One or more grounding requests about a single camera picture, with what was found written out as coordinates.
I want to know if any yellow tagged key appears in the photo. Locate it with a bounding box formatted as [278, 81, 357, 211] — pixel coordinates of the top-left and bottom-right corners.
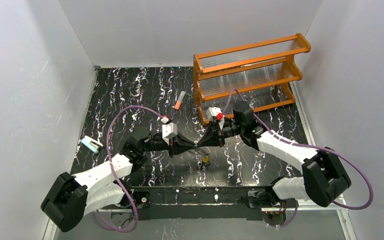
[201, 156, 210, 166]

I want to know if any metal keyring holder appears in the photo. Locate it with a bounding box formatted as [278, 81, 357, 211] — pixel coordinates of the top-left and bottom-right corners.
[195, 147, 210, 157]

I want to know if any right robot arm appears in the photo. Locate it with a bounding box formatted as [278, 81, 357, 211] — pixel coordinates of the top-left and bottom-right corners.
[197, 101, 352, 207]

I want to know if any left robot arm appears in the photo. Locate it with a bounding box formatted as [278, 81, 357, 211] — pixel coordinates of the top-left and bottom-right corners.
[40, 133, 197, 233]

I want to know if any orange white marker pen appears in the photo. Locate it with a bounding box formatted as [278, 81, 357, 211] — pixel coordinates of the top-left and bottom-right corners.
[173, 91, 186, 110]

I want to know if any light blue stapler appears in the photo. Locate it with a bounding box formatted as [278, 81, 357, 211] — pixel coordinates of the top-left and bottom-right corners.
[80, 135, 104, 155]

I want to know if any orange wooden shelf rack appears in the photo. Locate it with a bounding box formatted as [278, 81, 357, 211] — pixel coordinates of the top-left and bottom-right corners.
[193, 33, 312, 125]

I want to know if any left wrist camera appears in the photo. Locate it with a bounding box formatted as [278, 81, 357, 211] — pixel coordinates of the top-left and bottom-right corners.
[161, 115, 178, 145]

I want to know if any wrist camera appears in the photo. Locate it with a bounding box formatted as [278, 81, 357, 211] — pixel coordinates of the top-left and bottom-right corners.
[206, 107, 225, 130]
[161, 115, 178, 145]

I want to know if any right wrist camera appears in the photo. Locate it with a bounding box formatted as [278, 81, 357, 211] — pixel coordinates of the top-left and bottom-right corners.
[206, 107, 225, 130]

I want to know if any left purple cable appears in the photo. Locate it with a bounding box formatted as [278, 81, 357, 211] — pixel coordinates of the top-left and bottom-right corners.
[90, 105, 166, 234]

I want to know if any purple cable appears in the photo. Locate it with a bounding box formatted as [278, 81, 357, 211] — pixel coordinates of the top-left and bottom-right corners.
[222, 88, 374, 228]
[90, 105, 166, 234]

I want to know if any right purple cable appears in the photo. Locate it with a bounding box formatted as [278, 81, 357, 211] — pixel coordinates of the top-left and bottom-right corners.
[222, 88, 374, 228]

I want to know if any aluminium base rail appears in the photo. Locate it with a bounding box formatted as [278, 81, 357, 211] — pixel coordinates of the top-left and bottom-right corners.
[42, 187, 357, 240]

